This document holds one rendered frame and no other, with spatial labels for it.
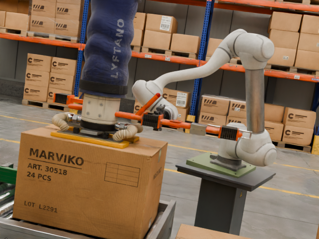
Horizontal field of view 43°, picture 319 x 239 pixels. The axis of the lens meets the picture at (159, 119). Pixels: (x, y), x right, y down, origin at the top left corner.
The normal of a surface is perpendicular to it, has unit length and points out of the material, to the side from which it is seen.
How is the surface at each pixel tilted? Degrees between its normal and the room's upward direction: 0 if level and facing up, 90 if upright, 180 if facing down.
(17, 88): 90
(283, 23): 91
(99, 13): 76
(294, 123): 92
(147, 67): 90
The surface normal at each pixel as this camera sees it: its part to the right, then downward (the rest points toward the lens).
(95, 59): -0.32, -0.16
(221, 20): -0.18, 0.10
